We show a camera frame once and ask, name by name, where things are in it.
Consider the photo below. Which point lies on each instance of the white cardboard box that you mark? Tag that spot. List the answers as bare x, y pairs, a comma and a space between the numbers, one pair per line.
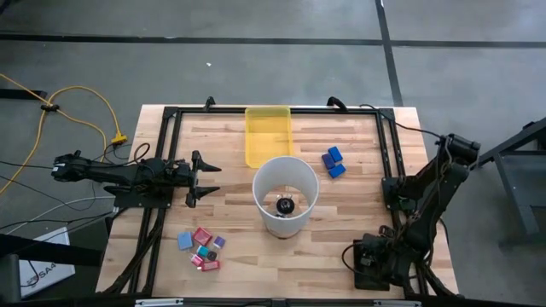
59, 275

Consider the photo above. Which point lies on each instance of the black flat beam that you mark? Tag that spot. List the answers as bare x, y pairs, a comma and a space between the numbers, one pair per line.
51, 252

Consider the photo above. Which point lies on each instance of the black white plug charger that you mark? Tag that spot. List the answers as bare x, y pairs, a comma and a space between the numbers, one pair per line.
212, 256

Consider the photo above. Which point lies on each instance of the light blue charger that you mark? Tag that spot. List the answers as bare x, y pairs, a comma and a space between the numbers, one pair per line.
184, 240

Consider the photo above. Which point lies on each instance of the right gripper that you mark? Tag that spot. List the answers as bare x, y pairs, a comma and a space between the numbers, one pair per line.
384, 256

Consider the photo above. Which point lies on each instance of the yellow translucent plastic bin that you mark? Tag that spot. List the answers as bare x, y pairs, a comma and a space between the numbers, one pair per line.
268, 136

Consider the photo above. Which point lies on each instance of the black metal side table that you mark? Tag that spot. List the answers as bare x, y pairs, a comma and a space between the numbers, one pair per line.
507, 145

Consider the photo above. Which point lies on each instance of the pink charger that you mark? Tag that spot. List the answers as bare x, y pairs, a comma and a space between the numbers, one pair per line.
196, 259

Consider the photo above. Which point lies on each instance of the black mesh basket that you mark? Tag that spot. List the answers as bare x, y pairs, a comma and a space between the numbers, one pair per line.
367, 285

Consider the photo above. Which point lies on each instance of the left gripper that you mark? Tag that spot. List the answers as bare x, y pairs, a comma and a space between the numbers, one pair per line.
183, 175

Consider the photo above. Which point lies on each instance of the teal charger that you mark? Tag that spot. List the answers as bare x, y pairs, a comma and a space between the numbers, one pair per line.
202, 251

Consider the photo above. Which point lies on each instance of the silver metal bracket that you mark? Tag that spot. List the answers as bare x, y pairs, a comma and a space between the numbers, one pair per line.
396, 303
158, 302

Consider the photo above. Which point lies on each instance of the purple white charger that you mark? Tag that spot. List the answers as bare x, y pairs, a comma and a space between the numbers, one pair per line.
218, 242

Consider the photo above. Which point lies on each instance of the black metal stand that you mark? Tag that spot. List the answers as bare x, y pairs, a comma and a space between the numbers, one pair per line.
21, 94

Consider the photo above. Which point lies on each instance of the white shade wooden table lamp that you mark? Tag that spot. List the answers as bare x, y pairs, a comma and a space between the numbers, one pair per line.
294, 170

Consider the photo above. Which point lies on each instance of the red box charger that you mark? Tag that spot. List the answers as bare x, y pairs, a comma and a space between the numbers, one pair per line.
202, 235

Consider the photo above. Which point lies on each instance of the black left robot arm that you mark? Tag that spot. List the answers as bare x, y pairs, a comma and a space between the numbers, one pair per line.
119, 174

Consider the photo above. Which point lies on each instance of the black aluminium table frame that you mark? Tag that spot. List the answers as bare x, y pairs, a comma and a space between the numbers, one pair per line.
213, 110

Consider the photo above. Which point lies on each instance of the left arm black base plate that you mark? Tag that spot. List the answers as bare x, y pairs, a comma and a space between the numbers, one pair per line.
128, 200

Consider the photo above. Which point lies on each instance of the grey upright post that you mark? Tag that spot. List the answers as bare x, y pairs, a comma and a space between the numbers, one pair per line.
9, 277

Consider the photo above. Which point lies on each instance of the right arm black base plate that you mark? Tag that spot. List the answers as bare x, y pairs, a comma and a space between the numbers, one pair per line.
388, 200

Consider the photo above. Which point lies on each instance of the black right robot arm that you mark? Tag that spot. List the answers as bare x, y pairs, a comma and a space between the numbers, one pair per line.
439, 179

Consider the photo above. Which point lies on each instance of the red multi-port USB charger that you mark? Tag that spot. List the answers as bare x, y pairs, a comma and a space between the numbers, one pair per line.
210, 265

